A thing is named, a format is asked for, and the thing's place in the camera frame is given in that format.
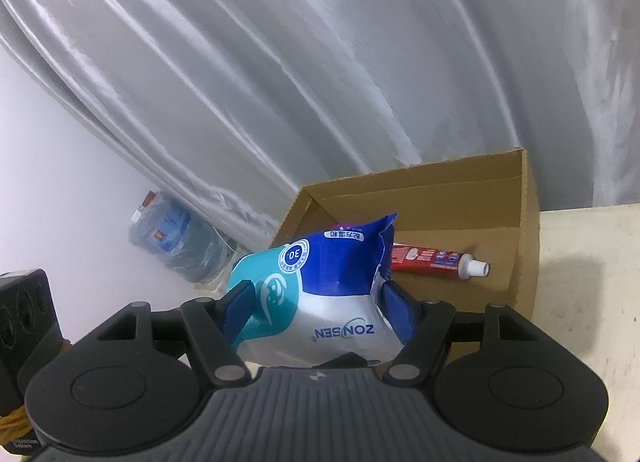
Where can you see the grey satin curtain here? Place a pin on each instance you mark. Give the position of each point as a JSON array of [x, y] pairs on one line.
[[320, 67]]

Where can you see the white water dispenser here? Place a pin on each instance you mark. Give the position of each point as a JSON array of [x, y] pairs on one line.
[[210, 288]]

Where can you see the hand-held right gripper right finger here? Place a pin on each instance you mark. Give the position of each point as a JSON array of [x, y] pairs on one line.
[[397, 312]]

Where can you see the brown cardboard box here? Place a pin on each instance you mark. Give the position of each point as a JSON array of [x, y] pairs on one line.
[[450, 202]]

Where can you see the blue water jug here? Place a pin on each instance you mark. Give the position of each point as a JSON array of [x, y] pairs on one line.
[[180, 242]]

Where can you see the blue wet wipes pack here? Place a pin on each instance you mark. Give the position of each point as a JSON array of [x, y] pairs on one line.
[[320, 302]]

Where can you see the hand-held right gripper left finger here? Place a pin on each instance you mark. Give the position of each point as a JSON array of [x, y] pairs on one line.
[[237, 309]]

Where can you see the yellow rubber band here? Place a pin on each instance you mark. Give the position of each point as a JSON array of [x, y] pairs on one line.
[[10, 423]]

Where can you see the red toothpaste tube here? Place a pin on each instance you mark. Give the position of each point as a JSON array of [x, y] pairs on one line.
[[425, 257]]

